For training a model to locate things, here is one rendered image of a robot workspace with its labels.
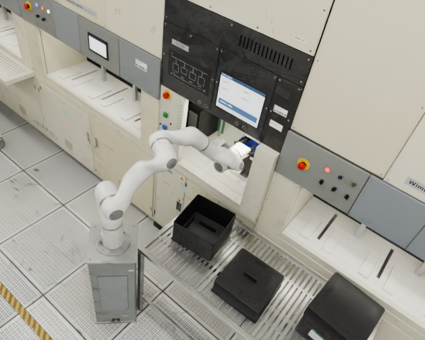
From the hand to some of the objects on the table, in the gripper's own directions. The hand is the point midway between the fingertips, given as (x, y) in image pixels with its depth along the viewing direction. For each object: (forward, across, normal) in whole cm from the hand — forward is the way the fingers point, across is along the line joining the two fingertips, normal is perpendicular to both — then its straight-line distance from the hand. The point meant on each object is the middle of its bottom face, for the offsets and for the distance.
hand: (249, 144), depth 236 cm
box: (-46, -95, +43) cm, 114 cm away
